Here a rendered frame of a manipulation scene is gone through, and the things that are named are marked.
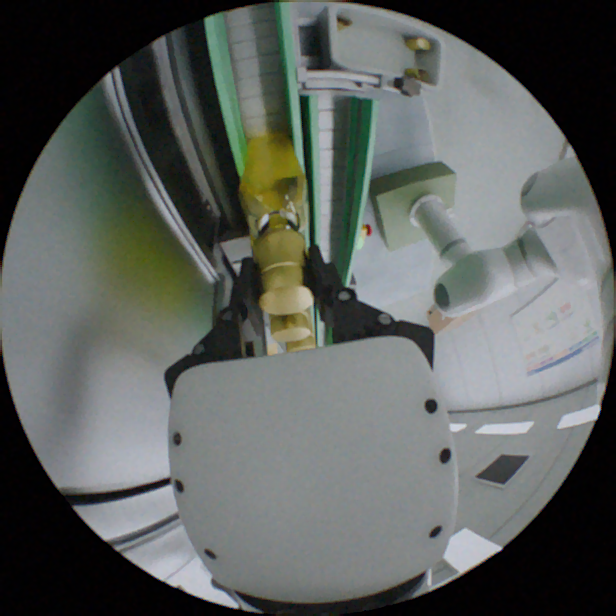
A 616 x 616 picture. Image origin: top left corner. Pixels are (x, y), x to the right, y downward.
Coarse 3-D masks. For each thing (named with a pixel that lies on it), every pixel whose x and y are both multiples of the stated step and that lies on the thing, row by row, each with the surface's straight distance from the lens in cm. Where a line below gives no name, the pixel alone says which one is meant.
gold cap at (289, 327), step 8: (296, 312) 16; (304, 312) 16; (272, 320) 16; (280, 320) 16; (288, 320) 15; (296, 320) 16; (304, 320) 16; (272, 328) 16; (280, 328) 15; (288, 328) 15; (296, 328) 15; (304, 328) 16; (272, 336) 16; (280, 336) 17; (288, 336) 17; (296, 336) 17; (304, 336) 17
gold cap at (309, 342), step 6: (312, 330) 22; (312, 336) 22; (288, 342) 22; (294, 342) 21; (300, 342) 21; (306, 342) 21; (312, 342) 21; (288, 348) 21; (294, 348) 21; (300, 348) 21; (306, 348) 21
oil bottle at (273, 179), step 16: (256, 144) 29; (272, 144) 27; (288, 144) 26; (256, 160) 22; (272, 160) 21; (288, 160) 20; (256, 176) 18; (272, 176) 17; (288, 176) 17; (304, 176) 17; (240, 192) 17; (256, 192) 16; (272, 192) 15; (288, 192) 15; (304, 192) 16; (256, 208) 15; (272, 208) 15; (288, 208) 15; (304, 208) 16; (256, 224) 16; (304, 224) 17
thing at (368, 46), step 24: (336, 24) 42; (360, 24) 52; (384, 24) 52; (408, 24) 50; (336, 48) 40; (360, 48) 50; (384, 48) 52; (408, 48) 56; (432, 48) 54; (384, 72) 43; (432, 72) 52
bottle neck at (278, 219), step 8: (264, 216) 15; (272, 216) 15; (280, 216) 14; (288, 216) 15; (264, 224) 14; (272, 224) 14; (280, 224) 14; (288, 224) 14; (296, 224) 15; (264, 232) 14
